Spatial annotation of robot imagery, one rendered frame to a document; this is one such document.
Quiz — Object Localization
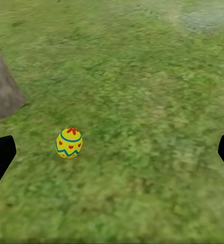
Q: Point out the easter egg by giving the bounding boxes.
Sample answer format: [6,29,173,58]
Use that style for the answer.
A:
[55,128,82,159]

